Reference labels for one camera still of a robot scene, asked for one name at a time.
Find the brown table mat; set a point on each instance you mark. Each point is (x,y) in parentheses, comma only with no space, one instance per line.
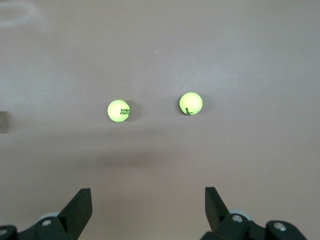
(160,62)

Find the yellow tennis ball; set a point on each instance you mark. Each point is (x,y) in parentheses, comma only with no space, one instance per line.
(191,101)
(116,110)

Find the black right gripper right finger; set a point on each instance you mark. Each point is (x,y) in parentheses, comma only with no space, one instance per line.
(215,210)

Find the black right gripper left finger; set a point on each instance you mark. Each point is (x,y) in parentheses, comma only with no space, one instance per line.
(75,212)

